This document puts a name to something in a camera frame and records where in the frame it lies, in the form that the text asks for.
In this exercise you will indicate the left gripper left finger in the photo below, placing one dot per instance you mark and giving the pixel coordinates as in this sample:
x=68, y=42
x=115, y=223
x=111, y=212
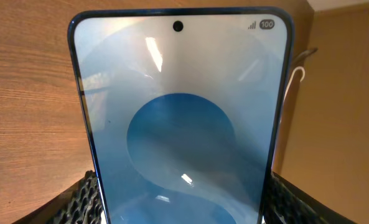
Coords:
x=79, y=204

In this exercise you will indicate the blue Samsung smartphone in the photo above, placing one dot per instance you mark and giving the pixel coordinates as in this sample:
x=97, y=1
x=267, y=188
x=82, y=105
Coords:
x=182, y=108

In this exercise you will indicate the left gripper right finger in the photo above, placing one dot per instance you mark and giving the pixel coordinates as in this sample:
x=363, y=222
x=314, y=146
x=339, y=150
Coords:
x=287, y=204

